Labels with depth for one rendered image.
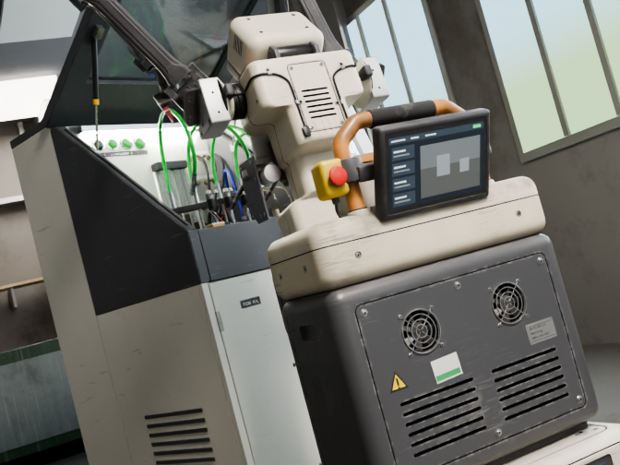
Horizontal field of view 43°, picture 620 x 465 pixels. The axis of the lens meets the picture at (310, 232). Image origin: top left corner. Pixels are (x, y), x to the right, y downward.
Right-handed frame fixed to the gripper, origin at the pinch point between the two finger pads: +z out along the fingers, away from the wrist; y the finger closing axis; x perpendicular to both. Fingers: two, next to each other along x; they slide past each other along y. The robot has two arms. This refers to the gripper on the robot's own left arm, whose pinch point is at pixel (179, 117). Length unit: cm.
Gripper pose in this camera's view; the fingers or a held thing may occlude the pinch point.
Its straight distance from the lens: 252.9
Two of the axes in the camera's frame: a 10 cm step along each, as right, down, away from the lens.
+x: 4.9, 5.3, -6.9
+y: -8.6, 4.5, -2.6
